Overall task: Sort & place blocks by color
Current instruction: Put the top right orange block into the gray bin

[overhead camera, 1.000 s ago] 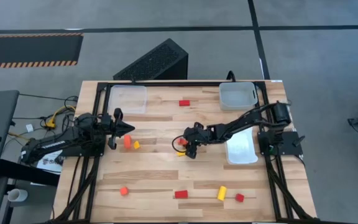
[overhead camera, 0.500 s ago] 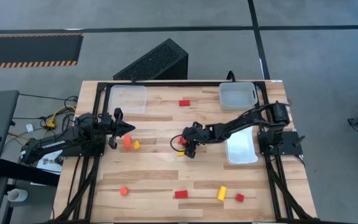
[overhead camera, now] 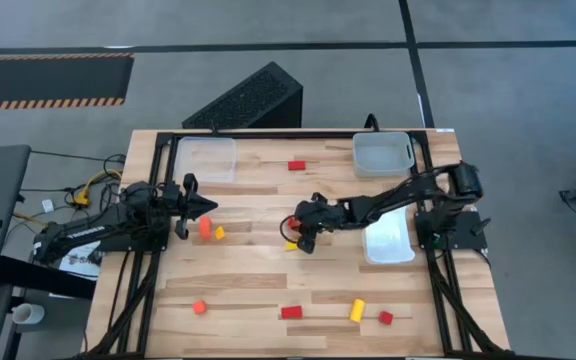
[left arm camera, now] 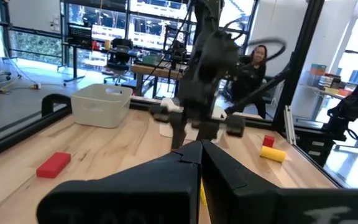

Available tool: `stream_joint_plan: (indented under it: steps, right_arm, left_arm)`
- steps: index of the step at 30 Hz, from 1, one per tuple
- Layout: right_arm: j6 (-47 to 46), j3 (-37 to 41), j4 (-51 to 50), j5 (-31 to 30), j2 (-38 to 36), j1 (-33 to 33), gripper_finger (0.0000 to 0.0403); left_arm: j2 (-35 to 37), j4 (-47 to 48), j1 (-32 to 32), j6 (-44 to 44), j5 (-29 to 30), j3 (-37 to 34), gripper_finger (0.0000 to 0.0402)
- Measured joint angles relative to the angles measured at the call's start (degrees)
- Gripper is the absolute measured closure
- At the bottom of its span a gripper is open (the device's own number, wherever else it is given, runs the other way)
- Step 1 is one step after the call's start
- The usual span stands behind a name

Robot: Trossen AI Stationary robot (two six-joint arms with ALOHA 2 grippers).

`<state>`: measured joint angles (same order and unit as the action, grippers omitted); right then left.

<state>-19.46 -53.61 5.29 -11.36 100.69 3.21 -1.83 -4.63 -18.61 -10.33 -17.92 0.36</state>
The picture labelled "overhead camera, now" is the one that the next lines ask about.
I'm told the black perforated box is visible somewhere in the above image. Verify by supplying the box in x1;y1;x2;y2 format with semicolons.
181;61;304;130

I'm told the yellow cylinder block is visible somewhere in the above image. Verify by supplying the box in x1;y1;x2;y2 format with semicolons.
349;298;366;324

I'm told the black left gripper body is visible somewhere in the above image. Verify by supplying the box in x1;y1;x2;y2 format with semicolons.
160;172;200;241

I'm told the black hazard-striped floor mat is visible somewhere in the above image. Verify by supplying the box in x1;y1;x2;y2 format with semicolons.
0;52;136;112

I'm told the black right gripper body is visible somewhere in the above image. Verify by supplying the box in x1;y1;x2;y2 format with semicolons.
308;191;352;237

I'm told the pale grey plastic bin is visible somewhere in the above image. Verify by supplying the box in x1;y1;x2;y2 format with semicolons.
351;131;417;179

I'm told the yellow cable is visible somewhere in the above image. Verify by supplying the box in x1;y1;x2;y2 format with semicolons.
71;169;123;208

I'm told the white printed paper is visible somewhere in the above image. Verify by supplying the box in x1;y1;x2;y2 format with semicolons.
59;241;103;279

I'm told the clear plastic bin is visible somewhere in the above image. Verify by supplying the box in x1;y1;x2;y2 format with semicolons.
172;136;238;185

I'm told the black aluminium table frame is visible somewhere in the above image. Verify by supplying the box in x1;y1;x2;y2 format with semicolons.
75;128;514;360

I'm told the black desk base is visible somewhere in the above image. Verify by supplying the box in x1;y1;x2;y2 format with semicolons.
0;253;98;302

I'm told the white cup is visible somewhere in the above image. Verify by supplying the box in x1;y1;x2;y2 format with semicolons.
11;302;46;326

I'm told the grey desk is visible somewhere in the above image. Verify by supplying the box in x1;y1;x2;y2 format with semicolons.
0;144;33;294

